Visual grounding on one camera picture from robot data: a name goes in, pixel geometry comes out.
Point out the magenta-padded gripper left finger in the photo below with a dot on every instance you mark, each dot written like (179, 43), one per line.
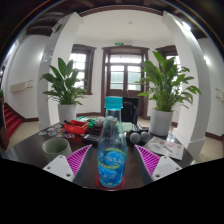
(60, 166)

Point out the narrow brown-framed window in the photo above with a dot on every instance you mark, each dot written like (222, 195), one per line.
(168, 51)

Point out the large potted leafy plant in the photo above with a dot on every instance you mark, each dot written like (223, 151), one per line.
(160, 121)

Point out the printed white paper sheet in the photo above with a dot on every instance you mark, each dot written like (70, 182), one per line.
(163, 147)

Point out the green exit sign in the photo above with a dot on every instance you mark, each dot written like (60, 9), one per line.
(119, 43)

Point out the red plastic box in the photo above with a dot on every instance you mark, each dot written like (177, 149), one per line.
(76, 127)

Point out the pale green patterned cup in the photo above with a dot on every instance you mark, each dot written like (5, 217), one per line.
(56, 148)

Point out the colourful round stickers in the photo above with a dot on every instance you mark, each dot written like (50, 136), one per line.
(56, 131)

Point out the small potted leafy plant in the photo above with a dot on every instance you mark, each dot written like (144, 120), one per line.
(66, 113)

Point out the red carpeted staircase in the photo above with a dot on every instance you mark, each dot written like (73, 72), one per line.
(12, 120)

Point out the flat black device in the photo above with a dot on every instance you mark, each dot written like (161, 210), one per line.
(90, 139)

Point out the flat round red coaster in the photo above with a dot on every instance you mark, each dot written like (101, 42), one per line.
(96, 182)

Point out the brown glazed double door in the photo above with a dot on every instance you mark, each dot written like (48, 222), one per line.
(125, 73)

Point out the black office chair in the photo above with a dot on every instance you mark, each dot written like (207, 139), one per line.
(130, 111)

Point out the wide brown-framed window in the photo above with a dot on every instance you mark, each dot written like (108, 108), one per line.
(80, 63)

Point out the clear blue-capped water bottle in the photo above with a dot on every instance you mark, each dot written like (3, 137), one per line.
(112, 160)

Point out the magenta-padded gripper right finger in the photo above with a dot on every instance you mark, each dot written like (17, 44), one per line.
(165, 166)

